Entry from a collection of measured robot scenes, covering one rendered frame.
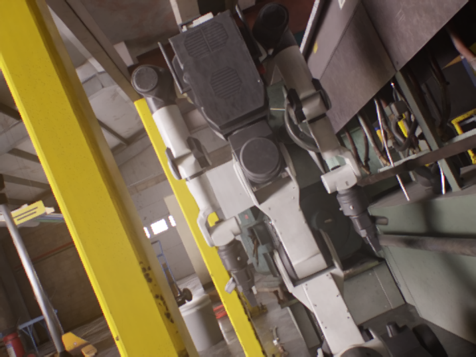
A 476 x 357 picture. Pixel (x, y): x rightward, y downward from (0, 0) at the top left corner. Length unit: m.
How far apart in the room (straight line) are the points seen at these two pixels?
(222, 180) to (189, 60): 7.15
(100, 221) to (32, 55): 0.32
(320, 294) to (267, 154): 0.52
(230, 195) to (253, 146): 7.17
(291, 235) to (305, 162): 1.96
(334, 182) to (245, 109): 0.38
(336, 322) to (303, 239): 0.27
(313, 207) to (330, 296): 1.01
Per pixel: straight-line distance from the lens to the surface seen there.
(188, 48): 1.32
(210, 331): 3.80
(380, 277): 2.68
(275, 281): 2.74
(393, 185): 2.81
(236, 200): 8.36
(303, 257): 1.45
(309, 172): 3.37
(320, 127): 1.41
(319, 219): 2.41
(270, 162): 1.20
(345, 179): 1.44
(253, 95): 1.30
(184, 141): 1.41
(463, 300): 1.85
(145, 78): 1.43
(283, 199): 1.43
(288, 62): 1.43
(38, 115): 0.84
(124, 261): 0.76
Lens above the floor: 0.78
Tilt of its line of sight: 5 degrees up
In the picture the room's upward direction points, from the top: 25 degrees counter-clockwise
